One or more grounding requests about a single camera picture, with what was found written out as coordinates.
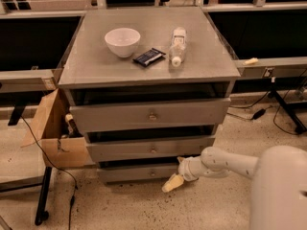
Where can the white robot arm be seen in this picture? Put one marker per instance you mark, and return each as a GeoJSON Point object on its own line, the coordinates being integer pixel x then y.
{"type": "Point", "coordinates": [278, 182]}

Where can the black table leg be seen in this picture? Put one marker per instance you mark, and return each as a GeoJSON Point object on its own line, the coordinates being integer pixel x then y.
{"type": "Point", "coordinates": [299, 126]}
{"type": "Point", "coordinates": [41, 213]}

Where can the dark blue snack packet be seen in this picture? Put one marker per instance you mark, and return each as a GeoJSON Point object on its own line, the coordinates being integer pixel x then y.
{"type": "Point", "coordinates": [149, 57]}

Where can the small yellow foam piece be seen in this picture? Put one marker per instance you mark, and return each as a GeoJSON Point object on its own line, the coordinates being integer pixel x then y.
{"type": "Point", "coordinates": [251, 61]}

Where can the black table leg right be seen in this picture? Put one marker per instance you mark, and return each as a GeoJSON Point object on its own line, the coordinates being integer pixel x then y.
{"type": "Point", "coordinates": [299, 126]}

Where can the clear plastic bottle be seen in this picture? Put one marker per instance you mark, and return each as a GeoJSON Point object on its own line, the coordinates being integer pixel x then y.
{"type": "Point", "coordinates": [178, 46]}

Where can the wall power outlet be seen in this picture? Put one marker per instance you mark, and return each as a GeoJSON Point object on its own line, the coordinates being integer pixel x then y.
{"type": "Point", "coordinates": [268, 73]}

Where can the grey bottom drawer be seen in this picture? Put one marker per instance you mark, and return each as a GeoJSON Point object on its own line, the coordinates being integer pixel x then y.
{"type": "Point", "coordinates": [136, 173]}

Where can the grey middle drawer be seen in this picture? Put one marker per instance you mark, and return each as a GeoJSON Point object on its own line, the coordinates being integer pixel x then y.
{"type": "Point", "coordinates": [149, 148]}

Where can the black table leg left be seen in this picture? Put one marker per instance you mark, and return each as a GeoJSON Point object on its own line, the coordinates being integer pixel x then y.
{"type": "Point", "coordinates": [41, 213]}

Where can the grey top drawer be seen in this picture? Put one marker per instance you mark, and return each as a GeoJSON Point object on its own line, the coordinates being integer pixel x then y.
{"type": "Point", "coordinates": [128, 116]}

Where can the white ceramic bowl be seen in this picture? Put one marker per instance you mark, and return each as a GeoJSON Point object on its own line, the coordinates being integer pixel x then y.
{"type": "Point", "coordinates": [122, 42]}

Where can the grey drawer cabinet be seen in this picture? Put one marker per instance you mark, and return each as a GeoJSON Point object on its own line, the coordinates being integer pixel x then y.
{"type": "Point", "coordinates": [94, 75]}

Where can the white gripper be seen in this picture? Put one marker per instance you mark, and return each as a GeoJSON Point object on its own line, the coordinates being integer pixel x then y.
{"type": "Point", "coordinates": [186, 171]}

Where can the grey drawer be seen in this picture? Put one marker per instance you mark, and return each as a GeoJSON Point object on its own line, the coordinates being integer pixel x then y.
{"type": "Point", "coordinates": [136, 173]}
{"type": "Point", "coordinates": [149, 148]}
{"type": "Point", "coordinates": [128, 116]}

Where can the brown cardboard box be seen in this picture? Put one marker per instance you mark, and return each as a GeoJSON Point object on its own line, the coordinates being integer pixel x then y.
{"type": "Point", "coordinates": [47, 130]}

